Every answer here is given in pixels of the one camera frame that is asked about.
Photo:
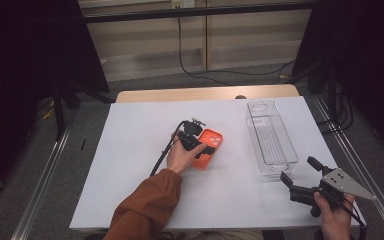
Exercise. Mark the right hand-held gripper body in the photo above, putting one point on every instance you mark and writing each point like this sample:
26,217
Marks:
341,182

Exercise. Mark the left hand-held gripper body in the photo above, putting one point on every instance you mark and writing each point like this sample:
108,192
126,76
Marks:
190,140

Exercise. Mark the orange phone case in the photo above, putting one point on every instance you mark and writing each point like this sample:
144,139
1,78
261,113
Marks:
213,138

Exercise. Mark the clear plastic container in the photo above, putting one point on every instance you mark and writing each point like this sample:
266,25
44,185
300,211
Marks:
273,143

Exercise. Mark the person's left hand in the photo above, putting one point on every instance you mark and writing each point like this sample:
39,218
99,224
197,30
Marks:
180,158

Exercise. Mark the person's right hand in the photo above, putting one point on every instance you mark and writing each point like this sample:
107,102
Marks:
335,225

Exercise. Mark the white table sheet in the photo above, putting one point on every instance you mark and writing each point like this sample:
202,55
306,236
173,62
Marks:
130,133

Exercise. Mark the small black strip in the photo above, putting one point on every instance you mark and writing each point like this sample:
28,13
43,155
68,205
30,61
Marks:
83,144

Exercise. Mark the black curtain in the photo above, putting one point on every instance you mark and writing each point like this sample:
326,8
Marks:
373,66
20,83

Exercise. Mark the black horizontal bar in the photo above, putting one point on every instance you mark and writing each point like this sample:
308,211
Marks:
193,12

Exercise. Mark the black metal stand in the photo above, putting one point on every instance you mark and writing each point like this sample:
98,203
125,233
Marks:
59,113

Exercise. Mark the aluminium floor rail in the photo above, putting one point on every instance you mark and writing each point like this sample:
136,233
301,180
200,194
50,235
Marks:
43,186
363,173

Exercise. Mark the white wall socket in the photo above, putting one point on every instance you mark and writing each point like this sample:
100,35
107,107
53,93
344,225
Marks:
183,3

